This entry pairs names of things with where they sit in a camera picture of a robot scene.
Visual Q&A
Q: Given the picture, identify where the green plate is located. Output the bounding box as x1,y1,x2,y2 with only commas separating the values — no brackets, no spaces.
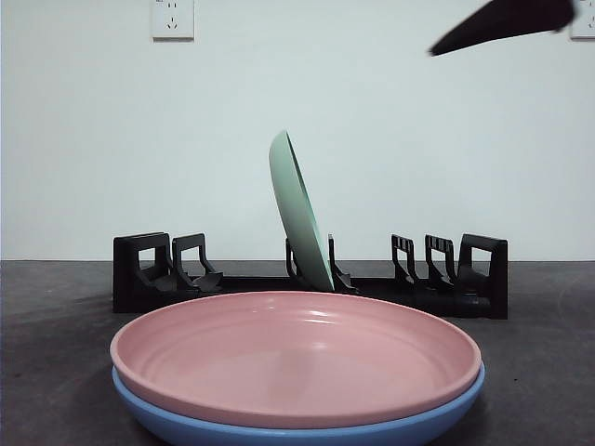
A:
268,129,335,294

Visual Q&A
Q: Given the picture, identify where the pink plate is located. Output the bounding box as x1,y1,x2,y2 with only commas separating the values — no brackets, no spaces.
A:
110,291,483,429

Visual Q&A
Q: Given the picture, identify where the blue plate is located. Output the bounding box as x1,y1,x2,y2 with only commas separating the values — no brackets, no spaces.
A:
111,361,486,446

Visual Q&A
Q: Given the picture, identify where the black plastic plate rack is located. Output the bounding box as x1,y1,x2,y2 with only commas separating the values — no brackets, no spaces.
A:
112,231,509,321

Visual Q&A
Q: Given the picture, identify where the white wall socket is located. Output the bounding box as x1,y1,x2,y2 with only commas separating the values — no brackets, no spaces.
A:
569,0,595,40
151,0,195,41

